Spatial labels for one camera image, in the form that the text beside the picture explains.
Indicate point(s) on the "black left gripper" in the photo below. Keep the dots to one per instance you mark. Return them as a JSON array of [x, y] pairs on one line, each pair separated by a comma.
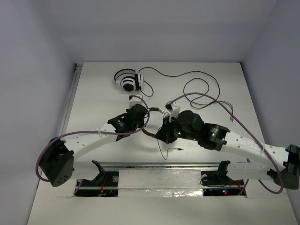
[[142, 115]]

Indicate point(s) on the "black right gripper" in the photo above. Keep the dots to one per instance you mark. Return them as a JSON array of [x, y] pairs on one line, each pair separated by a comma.
[[164, 133]]

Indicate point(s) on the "brown silver headphones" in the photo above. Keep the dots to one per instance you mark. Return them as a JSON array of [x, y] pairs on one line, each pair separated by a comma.
[[155, 122]]

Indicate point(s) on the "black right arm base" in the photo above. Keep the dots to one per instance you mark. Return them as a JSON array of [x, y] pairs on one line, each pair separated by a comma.
[[217, 183]]

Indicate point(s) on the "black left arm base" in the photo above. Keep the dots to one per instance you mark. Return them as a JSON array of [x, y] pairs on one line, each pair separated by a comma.
[[104, 184]]

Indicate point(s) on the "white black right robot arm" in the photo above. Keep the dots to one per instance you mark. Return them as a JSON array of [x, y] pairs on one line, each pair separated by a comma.
[[279, 164]]

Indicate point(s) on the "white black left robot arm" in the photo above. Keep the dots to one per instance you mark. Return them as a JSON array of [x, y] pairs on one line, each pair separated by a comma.
[[57, 160]]

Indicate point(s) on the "white black headphones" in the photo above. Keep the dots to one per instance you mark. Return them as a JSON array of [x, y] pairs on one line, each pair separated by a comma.
[[129, 80]]

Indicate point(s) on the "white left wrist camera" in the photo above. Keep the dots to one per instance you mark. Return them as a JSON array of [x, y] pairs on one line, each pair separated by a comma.
[[135, 99]]

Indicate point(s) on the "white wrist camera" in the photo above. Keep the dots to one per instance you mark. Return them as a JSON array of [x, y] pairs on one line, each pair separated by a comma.
[[135, 99], [173, 108]]

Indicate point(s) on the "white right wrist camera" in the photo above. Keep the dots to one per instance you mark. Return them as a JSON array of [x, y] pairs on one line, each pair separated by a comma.
[[173, 108]]

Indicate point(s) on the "aluminium front rail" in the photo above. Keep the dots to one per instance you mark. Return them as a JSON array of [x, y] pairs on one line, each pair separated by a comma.
[[116, 166]]

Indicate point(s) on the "aluminium rail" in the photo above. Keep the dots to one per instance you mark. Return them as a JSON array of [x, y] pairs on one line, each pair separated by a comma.
[[116, 166], [70, 99]]

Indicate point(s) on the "aluminium left side rail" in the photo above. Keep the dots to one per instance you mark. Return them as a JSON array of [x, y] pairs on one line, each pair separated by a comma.
[[70, 99]]

